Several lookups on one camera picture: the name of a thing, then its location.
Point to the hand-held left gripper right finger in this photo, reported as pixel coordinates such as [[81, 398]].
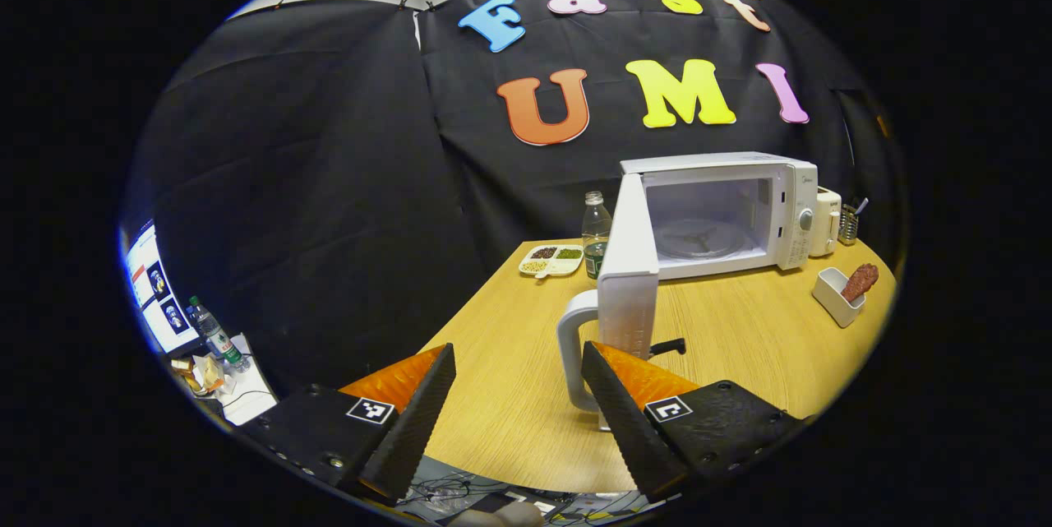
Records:
[[629, 428]]

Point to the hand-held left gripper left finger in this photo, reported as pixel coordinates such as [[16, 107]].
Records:
[[415, 428]]

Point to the white microwave oven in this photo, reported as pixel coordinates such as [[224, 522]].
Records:
[[715, 169]]

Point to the brown meat piece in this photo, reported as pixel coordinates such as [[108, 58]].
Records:
[[860, 280]]

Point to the white side desk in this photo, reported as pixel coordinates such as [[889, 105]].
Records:
[[246, 395]]

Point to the white divided plate with beans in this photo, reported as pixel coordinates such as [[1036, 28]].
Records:
[[552, 266]]

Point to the clear plastic water bottle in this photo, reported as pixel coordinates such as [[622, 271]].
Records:
[[596, 231]]

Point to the green label water bottle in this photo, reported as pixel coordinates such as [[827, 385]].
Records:
[[215, 336]]

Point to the white rectangular tray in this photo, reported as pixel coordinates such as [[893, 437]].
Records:
[[830, 298]]

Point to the white toaster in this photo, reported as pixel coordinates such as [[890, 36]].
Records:
[[824, 219]]

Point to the computer monitor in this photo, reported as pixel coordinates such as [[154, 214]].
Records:
[[152, 288]]

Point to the metal mesh holder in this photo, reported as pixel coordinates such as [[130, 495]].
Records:
[[848, 227]]

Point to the metal spoon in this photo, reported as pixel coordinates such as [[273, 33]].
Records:
[[861, 205]]

